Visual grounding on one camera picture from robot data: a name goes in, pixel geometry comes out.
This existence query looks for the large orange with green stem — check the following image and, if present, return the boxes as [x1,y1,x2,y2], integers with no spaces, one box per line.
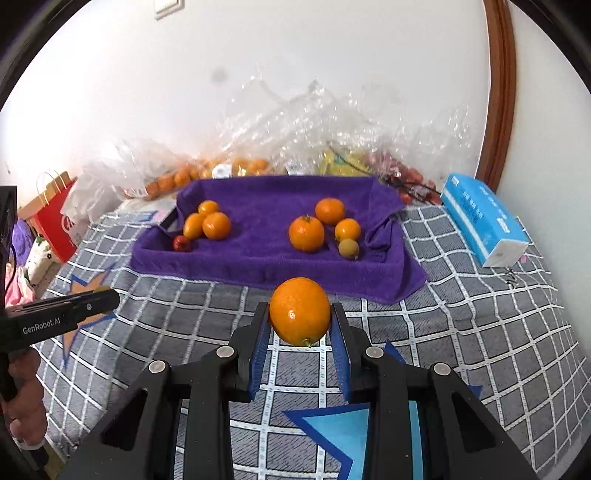
[288,215,326,253]

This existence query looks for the blue tissue pack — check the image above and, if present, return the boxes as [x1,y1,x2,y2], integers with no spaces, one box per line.
[440,173,531,268]

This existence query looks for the oval orange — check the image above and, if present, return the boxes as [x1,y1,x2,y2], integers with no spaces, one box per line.
[183,213,206,240]
[269,277,332,347]

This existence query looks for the purple towel covered tray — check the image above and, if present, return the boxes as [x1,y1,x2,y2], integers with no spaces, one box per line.
[130,175,428,304]

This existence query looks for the white plastic bag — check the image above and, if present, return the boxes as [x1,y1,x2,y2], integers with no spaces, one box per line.
[60,161,125,222]

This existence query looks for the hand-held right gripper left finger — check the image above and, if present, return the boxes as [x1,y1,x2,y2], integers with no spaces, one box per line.
[58,302,271,480]

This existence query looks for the brown wooden door frame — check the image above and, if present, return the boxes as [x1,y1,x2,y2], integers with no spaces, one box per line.
[478,0,517,195]

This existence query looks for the purple plush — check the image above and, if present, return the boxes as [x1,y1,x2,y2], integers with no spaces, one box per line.
[11,222,33,259]

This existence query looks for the clear bag of oranges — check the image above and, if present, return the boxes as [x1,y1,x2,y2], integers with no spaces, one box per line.
[113,138,273,200]

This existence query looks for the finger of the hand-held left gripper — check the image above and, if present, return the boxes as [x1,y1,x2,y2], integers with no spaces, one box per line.
[69,288,122,324]

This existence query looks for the clear bags of fruit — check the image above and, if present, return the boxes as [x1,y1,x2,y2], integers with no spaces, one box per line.
[222,76,476,185]

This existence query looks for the white flower print pillow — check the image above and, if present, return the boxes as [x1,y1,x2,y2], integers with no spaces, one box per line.
[23,235,63,282]

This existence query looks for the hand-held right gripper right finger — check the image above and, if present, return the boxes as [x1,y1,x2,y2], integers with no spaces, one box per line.
[330,302,539,480]

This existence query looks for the pile of red fruits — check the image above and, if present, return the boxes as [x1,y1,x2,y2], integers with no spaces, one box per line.
[369,152,441,206]

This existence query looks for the person's left hand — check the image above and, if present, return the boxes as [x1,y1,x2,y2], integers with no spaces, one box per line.
[2,351,49,446]

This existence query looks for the white bag red print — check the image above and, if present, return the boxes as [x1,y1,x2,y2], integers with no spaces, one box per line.
[60,210,88,245]

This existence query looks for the pink blanket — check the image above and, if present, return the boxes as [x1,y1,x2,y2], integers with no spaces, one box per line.
[4,268,38,305]

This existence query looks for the red paper bag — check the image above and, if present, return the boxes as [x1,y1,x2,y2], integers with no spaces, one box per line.
[18,171,79,264]

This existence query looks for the yellow package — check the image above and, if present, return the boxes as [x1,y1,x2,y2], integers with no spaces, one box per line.
[318,148,370,177]

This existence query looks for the white light switch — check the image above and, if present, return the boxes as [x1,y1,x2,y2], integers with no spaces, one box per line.
[154,0,185,20]

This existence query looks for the grey checkered blanket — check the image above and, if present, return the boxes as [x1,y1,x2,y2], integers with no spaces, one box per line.
[34,203,573,480]

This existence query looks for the medium round orange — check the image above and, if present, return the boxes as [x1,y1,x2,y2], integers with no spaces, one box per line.
[315,198,346,226]

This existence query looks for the brown paper bag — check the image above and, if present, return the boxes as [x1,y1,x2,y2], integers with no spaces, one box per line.
[18,172,70,217]

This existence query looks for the dark thin cable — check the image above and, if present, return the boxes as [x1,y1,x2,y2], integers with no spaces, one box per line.
[388,178,441,204]

